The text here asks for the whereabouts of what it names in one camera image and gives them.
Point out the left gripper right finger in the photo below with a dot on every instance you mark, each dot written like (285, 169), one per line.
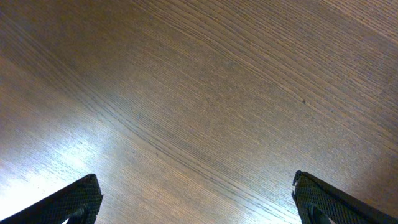
(320, 202)

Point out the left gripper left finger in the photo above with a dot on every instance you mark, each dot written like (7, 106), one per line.
(78, 202)

